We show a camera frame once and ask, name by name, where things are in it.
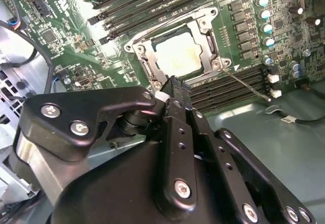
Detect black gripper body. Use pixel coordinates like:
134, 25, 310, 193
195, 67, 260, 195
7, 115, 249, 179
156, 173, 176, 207
50, 111, 239, 224

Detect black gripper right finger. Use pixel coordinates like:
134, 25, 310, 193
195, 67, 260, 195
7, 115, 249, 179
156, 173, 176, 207
182, 81, 318, 224

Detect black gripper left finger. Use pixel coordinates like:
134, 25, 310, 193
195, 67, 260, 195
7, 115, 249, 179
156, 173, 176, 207
12, 76, 198, 216

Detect metal wire locking lever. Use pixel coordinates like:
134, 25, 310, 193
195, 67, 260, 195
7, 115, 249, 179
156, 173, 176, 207
221, 68, 272, 102

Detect metal socket cover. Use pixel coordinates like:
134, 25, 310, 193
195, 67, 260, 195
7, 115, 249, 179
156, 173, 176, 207
136, 19, 221, 84

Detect silver-topped CPU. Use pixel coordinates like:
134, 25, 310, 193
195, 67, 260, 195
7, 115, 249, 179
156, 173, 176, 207
152, 29, 205, 77

